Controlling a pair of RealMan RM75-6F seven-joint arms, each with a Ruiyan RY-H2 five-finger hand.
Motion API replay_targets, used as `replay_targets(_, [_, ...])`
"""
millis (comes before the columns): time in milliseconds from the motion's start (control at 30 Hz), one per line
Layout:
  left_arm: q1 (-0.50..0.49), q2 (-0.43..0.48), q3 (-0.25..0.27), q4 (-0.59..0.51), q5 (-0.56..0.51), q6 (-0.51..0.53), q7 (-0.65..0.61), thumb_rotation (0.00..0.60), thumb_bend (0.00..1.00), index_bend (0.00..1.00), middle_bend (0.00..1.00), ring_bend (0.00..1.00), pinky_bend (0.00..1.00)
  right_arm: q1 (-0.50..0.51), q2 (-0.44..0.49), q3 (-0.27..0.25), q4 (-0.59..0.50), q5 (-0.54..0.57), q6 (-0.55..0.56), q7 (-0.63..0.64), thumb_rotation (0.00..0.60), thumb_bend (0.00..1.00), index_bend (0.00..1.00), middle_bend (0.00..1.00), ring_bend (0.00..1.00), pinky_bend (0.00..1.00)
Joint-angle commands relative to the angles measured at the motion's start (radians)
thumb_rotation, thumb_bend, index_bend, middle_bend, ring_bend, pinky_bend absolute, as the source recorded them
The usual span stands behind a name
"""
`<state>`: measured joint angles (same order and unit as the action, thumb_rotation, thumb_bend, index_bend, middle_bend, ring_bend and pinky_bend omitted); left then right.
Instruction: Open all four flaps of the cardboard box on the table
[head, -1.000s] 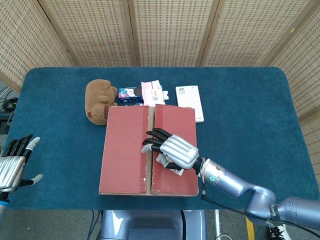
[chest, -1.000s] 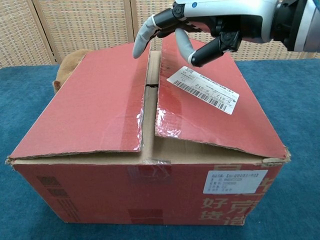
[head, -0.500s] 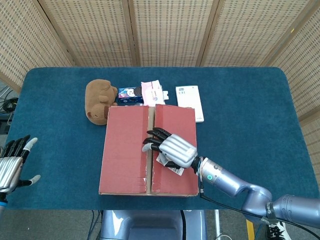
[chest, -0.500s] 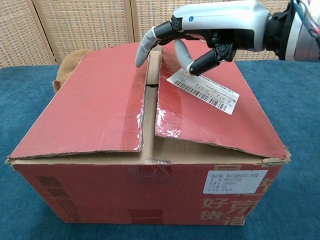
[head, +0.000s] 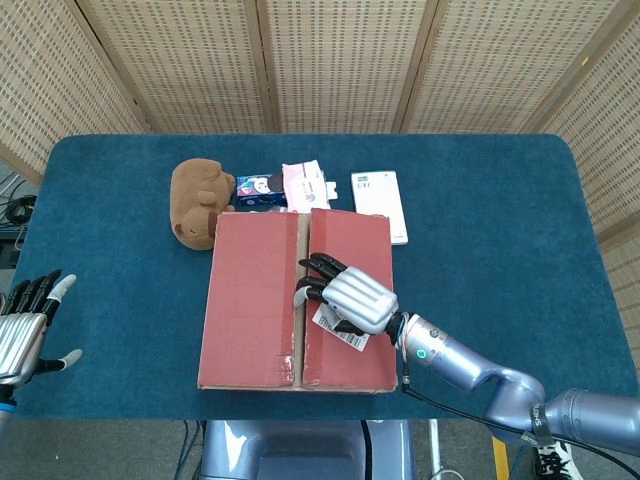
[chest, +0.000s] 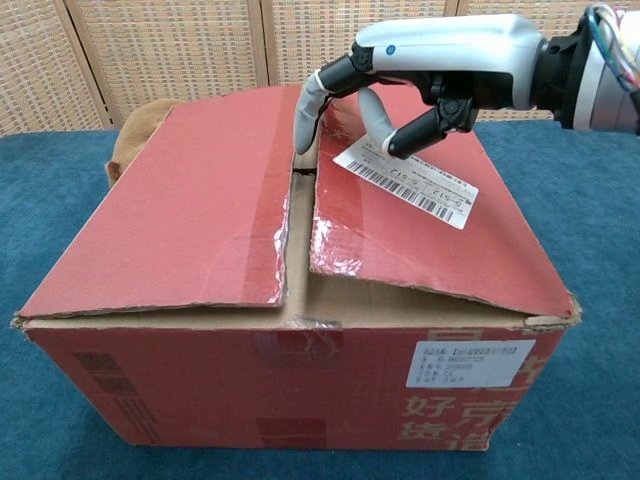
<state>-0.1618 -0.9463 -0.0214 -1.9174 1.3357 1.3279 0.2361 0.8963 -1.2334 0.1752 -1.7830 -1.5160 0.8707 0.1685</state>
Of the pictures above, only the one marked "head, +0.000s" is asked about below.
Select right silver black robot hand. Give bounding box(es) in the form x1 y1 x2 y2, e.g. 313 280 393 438
294 253 400 337

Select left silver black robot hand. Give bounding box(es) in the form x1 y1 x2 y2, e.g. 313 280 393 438
0 269 84 389

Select cardboard box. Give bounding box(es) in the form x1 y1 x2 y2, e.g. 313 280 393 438
197 208 400 396

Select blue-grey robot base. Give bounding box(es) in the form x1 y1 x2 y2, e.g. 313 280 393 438
199 419 416 480

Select blue snack packet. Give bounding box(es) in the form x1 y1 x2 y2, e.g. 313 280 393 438
234 172 289 210

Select teal blue carpet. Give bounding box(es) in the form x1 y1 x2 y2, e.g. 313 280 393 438
0 133 640 421

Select white flat carton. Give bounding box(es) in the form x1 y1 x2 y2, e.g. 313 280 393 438
350 170 409 246

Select pink tissue pack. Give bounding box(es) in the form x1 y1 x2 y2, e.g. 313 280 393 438
281 159 332 214

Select white table leg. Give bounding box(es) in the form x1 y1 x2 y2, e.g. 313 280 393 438
428 419 441 471

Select brown plush toy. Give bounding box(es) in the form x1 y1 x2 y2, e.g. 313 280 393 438
170 157 237 251

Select woven wooden folding screen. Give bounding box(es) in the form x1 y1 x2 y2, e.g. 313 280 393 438
0 0 640 326

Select white black sneaker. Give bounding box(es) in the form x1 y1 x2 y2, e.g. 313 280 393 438
534 439 584 480

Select black floor cable bundle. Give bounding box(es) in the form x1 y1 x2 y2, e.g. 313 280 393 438
0 169 39 266

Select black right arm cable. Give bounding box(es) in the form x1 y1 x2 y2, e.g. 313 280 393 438
399 364 640 480

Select blue cables under table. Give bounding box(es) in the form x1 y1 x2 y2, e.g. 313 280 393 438
179 419 207 480

